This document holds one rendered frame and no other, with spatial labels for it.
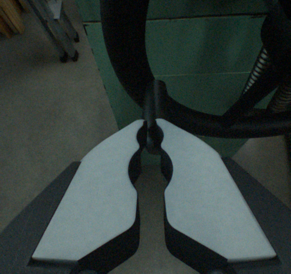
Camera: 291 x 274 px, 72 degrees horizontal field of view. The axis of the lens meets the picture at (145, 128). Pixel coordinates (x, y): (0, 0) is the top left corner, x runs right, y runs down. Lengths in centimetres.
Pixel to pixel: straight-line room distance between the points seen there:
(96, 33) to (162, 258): 79
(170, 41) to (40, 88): 108
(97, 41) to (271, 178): 91
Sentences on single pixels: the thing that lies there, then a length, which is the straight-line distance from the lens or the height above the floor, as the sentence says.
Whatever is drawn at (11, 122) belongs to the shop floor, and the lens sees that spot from 130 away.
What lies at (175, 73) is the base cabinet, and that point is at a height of 59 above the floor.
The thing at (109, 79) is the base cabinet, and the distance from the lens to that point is 45.
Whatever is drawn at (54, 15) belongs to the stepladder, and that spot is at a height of 27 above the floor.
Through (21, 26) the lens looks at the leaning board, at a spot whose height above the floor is 4.
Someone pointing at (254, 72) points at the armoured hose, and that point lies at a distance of 29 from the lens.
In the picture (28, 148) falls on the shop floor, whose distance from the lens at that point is 117.
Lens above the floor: 91
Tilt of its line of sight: 62 degrees down
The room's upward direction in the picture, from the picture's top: 5 degrees counter-clockwise
